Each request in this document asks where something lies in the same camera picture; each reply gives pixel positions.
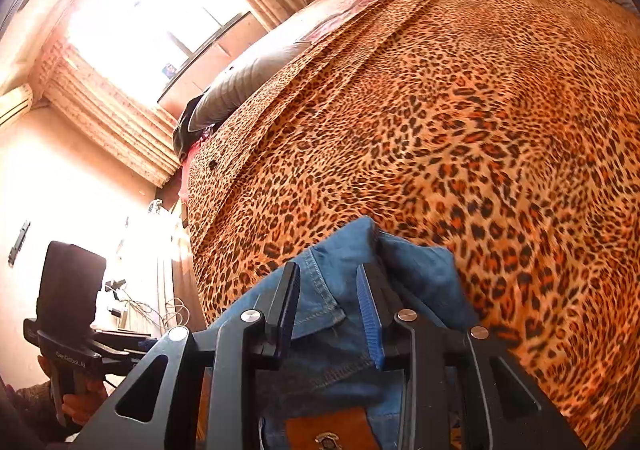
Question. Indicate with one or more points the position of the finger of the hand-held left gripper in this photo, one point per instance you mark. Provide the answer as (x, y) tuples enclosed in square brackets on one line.
[(127, 349)]

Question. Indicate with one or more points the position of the small picture on windowsill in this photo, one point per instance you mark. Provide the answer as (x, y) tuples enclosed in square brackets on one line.
[(170, 71)]

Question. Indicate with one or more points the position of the black cloth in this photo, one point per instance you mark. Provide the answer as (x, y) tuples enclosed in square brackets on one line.
[(184, 130)]

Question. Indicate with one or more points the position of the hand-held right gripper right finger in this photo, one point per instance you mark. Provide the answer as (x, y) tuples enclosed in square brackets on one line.
[(372, 325)]

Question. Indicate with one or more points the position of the person's left forearm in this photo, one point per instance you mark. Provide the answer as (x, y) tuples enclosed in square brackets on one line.
[(30, 397)]

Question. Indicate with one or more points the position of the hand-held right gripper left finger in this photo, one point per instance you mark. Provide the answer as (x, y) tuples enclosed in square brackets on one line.
[(290, 310)]

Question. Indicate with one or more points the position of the white air conditioner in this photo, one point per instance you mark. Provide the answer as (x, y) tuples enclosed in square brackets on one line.
[(15, 105)]

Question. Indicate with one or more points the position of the pink floral bed sheet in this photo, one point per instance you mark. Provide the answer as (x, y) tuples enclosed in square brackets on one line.
[(350, 0)]

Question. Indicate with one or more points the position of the leopard print blanket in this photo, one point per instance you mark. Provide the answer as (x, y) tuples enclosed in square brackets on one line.
[(450, 130)]

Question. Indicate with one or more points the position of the grey ribbed pillow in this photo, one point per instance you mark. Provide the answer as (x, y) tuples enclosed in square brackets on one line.
[(240, 80)]

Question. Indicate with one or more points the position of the person's left hand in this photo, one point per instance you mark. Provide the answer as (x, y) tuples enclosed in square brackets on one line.
[(82, 402)]

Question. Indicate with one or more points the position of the blue denim pants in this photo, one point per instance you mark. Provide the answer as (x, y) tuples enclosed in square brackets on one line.
[(325, 280)]

